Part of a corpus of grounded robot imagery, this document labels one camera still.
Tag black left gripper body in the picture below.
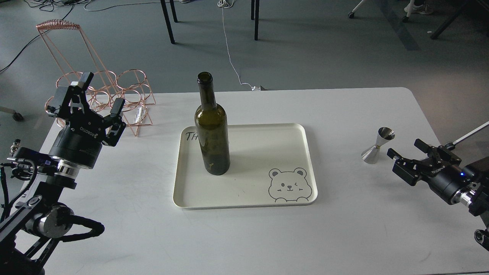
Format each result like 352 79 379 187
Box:
49 115 105 169

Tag cream bear serving tray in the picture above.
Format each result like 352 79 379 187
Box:
173 123 318 209

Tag grey caster wheel left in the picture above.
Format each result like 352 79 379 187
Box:
0 106 24 121

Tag office chair base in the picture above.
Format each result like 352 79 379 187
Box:
348 0 434 23

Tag black floor cables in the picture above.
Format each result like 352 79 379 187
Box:
0 0 161 74

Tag dark green wine bottle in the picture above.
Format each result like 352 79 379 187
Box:
194 71 230 175

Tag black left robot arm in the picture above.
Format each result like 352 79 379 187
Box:
1 73 126 275

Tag steel double jigger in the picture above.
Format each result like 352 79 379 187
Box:
361 127 396 164

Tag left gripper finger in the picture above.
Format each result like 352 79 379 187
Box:
100 98 127 147
49 72 94 122

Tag copper wire wine rack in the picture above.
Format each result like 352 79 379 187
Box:
36 19 156 136

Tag black table legs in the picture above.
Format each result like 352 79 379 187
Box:
160 0 260 45

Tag white floor cable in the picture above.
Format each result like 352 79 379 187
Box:
217 0 261 91

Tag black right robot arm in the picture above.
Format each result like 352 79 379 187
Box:
387 139 489 249

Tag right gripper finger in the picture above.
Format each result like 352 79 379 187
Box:
387 148 433 186
414 139 461 168

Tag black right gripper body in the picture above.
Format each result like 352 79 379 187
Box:
420 160 471 205

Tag white rod with caster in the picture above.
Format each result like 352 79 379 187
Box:
445 121 489 151

